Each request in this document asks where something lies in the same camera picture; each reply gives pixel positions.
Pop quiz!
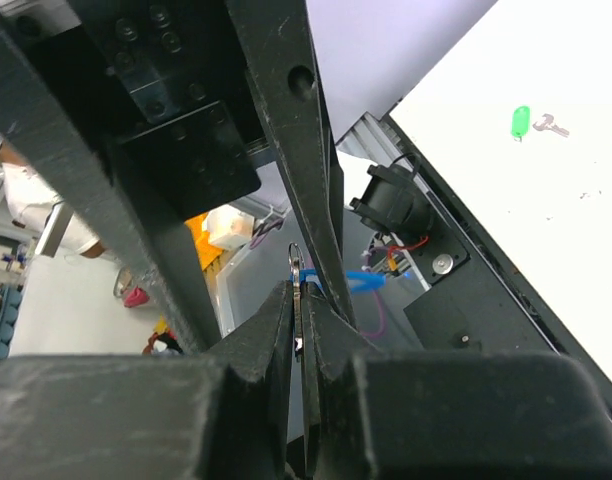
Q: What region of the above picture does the silver key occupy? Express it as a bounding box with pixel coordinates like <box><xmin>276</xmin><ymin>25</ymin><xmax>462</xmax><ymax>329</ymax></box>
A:
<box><xmin>290</xmin><ymin>269</ymin><xmax>304</xmax><ymax>359</ymax></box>
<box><xmin>532</xmin><ymin>113</ymin><xmax>570</xmax><ymax>138</ymax></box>

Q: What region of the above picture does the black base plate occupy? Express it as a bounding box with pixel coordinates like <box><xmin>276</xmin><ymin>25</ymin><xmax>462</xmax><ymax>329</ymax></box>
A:
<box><xmin>380</xmin><ymin>117</ymin><xmax>612</xmax><ymax>420</ymax></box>

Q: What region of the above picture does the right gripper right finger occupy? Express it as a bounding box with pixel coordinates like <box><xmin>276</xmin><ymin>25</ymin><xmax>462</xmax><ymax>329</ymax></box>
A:
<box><xmin>301</xmin><ymin>283</ymin><xmax>612</xmax><ymax>479</ymax></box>

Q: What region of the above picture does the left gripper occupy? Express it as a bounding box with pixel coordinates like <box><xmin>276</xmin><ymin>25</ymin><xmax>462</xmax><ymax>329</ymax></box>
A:
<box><xmin>0</xmin><ymin>1</ymin><xmax>356</xmax><ymax>353</ymax></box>

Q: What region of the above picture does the yellow plastic part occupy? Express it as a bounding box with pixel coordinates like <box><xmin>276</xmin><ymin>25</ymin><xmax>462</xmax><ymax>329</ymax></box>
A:
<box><xmin>185</xmin><ymin>213</ymin><xmax>223</xmax><ymax>270</ymax></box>

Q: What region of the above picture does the person in white shirt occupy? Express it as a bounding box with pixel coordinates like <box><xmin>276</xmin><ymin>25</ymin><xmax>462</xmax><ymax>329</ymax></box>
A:
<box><xmin>0</xmin><ymin>133</ymin><xmax>107</xmax><ymax>259</ymax></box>

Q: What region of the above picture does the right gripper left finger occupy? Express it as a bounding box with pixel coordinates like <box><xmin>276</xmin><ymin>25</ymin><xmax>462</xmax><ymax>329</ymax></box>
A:
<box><xmin>0</xmin><ymin>281</ymin><xmax>293</xmax><ymax>479</ymax></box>

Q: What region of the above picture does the blue key tag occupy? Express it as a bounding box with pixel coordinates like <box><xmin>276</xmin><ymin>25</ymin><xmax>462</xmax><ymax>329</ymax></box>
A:
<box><xmin>299</xmin><ymin>268</ymin><xmax>386</xmax><ymax>294</ymax></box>

